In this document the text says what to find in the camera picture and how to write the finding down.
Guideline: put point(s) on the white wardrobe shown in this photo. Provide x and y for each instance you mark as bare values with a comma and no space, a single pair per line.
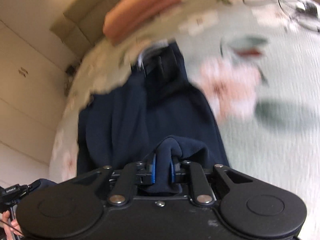
37,120

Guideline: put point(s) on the floral green bed sheet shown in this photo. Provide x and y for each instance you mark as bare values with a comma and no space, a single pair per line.
257,64

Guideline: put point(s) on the folded pink blanket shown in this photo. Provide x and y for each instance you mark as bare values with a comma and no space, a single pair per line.
128,15

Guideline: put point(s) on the beige padded headboard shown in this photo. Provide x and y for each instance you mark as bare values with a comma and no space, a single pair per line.
80,25

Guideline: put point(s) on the navy blue garment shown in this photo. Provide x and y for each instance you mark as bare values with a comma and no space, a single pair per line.
156,115

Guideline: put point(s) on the beige nightstand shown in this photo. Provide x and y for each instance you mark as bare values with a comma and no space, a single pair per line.
70,74

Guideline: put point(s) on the person's left hand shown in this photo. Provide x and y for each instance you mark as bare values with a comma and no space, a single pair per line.
11,227

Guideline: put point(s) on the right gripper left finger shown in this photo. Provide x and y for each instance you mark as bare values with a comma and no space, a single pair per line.
146,170

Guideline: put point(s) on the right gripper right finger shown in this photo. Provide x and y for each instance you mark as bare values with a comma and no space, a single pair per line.
178,170

